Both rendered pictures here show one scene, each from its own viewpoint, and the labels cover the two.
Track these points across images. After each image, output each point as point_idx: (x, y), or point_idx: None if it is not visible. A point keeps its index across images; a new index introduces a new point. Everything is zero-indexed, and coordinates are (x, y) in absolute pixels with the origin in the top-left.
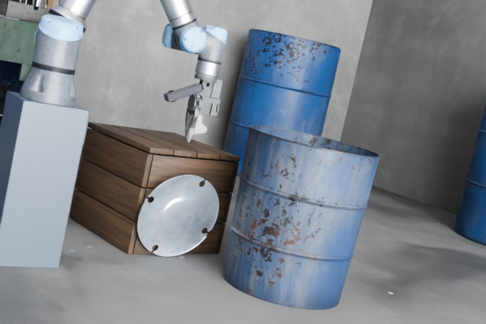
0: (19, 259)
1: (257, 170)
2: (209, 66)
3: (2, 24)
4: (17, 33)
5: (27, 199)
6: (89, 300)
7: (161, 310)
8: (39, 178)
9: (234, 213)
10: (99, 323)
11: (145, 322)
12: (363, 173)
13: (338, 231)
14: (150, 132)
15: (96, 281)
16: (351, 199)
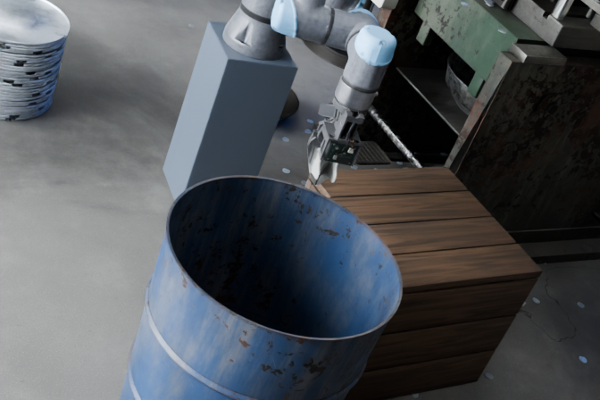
0: (170, 178)
1: (226, 225)
2: (338, 82)
3: (473, 11)
4: (482, 29)
5: (186, 122)
6: (85, 208)
7: (69, 255)
8: (194, 107)
9: (253, 296)
10: (22, 198)
11: (29, 231)
12: (173, 291)
13: (142, 352)
14: (473, 224)
15: (145, 229)
16: (157, 317)
